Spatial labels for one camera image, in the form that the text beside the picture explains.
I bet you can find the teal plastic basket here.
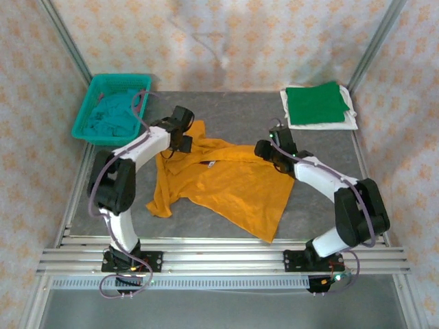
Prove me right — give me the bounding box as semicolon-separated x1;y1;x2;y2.
71;73;153;147

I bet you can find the orange polo t-shirt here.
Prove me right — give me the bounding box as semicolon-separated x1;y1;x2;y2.
145;119;296;244

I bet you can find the aluminium mounting rail beam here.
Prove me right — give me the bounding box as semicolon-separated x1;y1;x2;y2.
36;236;412;277

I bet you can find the patterned fabric backdrop curtain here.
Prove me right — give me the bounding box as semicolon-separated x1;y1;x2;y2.
0;0;439;329

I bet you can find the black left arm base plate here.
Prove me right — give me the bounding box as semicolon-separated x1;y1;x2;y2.
101;249;164;274

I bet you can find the teal crumpled t-shirt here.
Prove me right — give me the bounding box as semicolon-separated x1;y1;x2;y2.
84;88;143;138

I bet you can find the grey slotted cable duct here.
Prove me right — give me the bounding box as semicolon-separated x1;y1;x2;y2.
51;276;311;291

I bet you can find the green folded t-shirt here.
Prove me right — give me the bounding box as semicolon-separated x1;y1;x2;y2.
285;80;351;125

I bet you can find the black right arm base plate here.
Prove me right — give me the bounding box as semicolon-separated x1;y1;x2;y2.
283;249;346;274

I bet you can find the aluminium frame post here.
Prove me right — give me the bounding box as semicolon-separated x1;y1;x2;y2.
346;0;407;95
37;0;93;90

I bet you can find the white folded t-shirt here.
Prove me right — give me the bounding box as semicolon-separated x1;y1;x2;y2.
279;84;359;131

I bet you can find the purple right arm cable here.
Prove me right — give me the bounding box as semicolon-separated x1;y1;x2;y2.
268;117;378;296

